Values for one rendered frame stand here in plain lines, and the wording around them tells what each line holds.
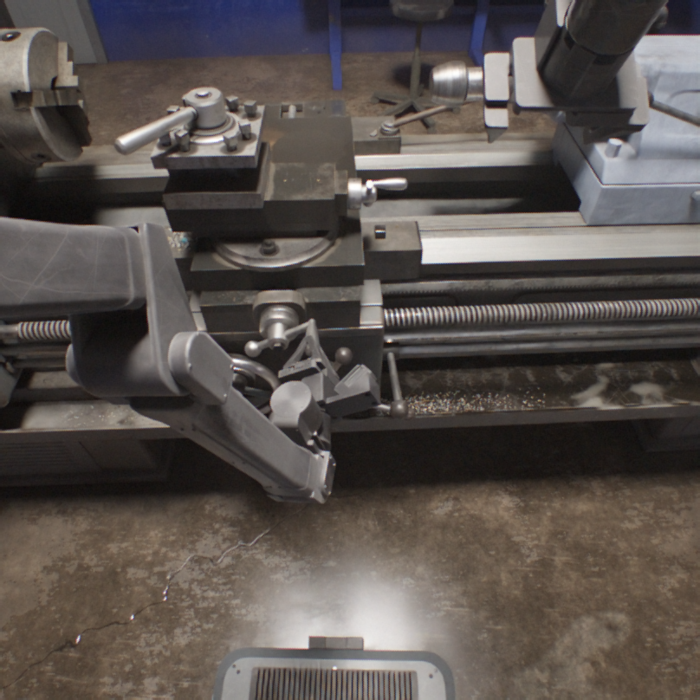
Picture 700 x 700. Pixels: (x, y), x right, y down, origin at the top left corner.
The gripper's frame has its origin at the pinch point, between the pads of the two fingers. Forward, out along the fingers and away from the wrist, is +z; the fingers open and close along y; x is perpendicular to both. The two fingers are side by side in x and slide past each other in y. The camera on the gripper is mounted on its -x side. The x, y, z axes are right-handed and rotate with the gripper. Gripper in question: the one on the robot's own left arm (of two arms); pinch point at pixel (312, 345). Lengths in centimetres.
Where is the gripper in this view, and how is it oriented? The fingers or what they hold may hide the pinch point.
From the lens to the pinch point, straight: 89.0
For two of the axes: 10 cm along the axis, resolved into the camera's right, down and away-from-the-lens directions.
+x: -9.1, 3.0, 3.0
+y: -4.2, -5.6, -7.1
